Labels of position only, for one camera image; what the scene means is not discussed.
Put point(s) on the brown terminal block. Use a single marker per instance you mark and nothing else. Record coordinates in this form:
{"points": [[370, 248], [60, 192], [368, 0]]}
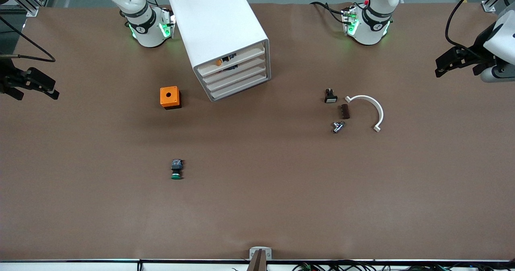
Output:
{"points": [[345, 111]]}

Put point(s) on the gray table clamp bracket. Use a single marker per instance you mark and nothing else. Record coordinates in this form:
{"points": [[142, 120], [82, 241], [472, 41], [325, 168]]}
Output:
{"points": [[254, 251]]}

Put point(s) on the silver key switch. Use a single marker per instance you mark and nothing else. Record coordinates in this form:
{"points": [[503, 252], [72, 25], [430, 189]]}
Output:
{"points": [[338, 127]]}

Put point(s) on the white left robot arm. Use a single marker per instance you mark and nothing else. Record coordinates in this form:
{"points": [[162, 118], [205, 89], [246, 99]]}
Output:
{"points": [[368, 31]]}

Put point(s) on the small black part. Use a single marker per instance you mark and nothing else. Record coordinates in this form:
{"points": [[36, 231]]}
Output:
{"points": [[230, 67], [230, 57]]}

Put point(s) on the black white push button switch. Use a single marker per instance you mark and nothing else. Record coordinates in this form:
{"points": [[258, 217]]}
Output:
{"points": [[330, 98]]}

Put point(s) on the white plastic drawer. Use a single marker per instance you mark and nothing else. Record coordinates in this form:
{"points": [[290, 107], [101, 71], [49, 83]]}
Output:
{"points": [[249, 64], [249, 73], [249, 55], [249, 82]]}

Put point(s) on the white drawer cabinet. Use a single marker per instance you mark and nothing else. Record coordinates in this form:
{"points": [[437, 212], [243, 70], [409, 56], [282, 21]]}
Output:
{"points": [[217, 21]]}

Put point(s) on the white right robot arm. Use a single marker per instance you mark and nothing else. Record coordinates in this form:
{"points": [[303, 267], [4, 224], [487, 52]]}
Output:
{"points": [[147, 29]]}

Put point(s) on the green push button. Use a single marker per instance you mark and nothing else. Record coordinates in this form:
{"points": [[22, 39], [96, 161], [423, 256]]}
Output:
{"points": [[176, 170]]}

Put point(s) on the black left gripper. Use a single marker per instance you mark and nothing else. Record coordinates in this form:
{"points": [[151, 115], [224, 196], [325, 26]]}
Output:
{"points": [[480, 44]]}

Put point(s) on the orange button enclosure box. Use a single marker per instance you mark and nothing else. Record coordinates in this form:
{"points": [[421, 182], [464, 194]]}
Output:
{"points": [[173, 95]]}

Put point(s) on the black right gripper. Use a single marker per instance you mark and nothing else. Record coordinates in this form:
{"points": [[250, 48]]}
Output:
{"points": [[5, 76]]}

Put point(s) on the white curved plastic bracket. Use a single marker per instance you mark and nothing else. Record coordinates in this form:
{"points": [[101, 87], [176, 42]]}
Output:
{"points": [[377, 106]]}

